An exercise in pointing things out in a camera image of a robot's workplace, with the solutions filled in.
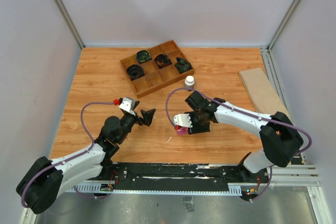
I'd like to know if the pink weekly pill organizer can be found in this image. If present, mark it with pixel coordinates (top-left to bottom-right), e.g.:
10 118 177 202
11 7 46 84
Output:
175 127 188 135

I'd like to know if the white cap pill bottle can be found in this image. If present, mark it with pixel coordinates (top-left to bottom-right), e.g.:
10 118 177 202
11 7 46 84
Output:
184 76 195 91

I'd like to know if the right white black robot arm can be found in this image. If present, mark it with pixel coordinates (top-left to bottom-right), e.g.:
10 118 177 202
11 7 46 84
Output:
185 91 303 182

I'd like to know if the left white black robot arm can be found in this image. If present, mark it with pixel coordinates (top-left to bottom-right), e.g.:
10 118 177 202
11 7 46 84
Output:
16 109 156 214

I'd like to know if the wooden compartment tray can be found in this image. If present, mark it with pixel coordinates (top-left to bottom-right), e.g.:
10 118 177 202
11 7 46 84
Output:
120 40 195 98

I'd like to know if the black red coiled belt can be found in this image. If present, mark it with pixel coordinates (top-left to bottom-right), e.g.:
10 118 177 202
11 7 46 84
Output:
154 54 172 69

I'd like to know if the green blue coiled belt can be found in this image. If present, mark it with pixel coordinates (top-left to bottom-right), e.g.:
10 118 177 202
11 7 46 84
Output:
175 57 192 74

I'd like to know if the green yellow coiled belt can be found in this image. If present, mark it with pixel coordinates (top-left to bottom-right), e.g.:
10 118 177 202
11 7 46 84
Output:
135 50 152 64

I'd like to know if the light wooden board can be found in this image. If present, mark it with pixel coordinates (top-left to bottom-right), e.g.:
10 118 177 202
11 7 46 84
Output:
239 68 290 117

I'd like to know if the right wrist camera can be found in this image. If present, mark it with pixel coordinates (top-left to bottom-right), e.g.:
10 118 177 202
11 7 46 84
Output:
173 113 193 128

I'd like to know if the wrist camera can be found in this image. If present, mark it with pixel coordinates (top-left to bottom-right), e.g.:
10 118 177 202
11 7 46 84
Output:
173 113 193 128
119 97 140 115

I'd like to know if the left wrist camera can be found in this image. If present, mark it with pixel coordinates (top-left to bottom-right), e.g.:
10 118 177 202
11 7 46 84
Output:
119 97 140 115

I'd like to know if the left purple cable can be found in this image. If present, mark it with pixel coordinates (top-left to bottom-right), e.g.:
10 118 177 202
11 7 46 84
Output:
20 99 119 209

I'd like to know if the purple cable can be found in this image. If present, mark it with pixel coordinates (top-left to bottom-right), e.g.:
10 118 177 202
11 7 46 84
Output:
20 99 119 209
165 87 313 204

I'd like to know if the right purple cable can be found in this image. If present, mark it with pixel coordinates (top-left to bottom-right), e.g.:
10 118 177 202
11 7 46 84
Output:
165 87 313 204

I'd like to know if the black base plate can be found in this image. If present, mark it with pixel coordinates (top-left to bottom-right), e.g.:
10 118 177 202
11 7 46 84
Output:
81 162 270 193

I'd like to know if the grey slotted cable duct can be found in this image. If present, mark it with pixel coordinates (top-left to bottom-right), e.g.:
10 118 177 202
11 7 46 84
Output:
76 180 242 196

